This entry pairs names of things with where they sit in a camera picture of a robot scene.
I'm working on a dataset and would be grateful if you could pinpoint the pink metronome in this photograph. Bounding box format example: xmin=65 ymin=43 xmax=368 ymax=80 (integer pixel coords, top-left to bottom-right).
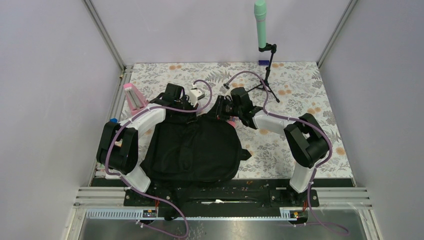
xmin=123 ymin=83 xmax=149 ymax=116

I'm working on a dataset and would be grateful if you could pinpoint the green microphone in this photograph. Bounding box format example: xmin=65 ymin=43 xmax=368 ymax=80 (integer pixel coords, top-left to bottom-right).
xmin=253 ymin=0 xmax=267 ymax=49

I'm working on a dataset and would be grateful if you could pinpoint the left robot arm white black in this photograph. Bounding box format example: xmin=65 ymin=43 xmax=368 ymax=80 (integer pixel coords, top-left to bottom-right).
xmin=96 ymin=83 xmax=205 ymax=206

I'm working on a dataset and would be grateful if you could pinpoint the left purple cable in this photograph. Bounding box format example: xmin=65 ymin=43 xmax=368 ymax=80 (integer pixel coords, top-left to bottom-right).
xmin=104 ymin=79 xmax=214 ymax=240

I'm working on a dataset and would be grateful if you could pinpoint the purple cable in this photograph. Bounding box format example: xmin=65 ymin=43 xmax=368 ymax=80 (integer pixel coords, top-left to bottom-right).
xmin=104 ymin=79 xmax=214 ymax=240
xmin=223 ymin=70 xmax=350 ymax=237

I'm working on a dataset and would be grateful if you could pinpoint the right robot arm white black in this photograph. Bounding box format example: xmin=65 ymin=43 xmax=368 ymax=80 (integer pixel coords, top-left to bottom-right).
xmin=210 ymin=87 xmax=331 ymax=206

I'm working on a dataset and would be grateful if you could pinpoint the black student backpack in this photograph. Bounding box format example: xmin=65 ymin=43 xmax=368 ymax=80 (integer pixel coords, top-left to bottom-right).
xmin=140 ymin=114 xmax=252 ymax=183

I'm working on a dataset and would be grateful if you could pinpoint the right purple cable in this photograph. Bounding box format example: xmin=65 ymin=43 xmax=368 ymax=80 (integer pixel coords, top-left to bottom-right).
xmin=223 ymin=70 xmax=350 ymax=237

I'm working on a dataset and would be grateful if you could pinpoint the floral table mat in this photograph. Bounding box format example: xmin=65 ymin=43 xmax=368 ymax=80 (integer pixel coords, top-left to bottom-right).
xmin=124 ymin=61 xmax=353 ymax=179

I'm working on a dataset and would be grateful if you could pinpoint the black tripod microphone stand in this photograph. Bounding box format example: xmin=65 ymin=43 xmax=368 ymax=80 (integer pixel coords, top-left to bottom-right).
xmin=247 ymin=43 xmax=281 ymax=103

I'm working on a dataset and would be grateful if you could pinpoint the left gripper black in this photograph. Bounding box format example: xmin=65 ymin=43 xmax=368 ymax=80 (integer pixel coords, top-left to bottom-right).
xmin=173 ymin=96 xmax=198 ymax=124

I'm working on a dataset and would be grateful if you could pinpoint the small blue block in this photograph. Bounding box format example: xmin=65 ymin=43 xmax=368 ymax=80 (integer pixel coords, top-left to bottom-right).
xmin=258 ymin=60 xmax=270 ymax=66

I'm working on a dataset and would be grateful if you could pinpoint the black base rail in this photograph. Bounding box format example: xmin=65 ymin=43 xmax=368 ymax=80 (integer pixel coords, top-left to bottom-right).
xmin=92 ymin=177 xmax=354 ymax=219

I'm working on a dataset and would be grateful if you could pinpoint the pink tube container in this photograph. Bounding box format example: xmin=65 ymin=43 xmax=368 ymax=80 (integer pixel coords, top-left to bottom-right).
xmin=227 ymin=121 xmax=236 ymax=128

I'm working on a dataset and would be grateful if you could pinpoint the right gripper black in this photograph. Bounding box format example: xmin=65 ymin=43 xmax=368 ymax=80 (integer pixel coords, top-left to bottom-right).
xmin=205 ymin=95 xmax=243 ymax=121

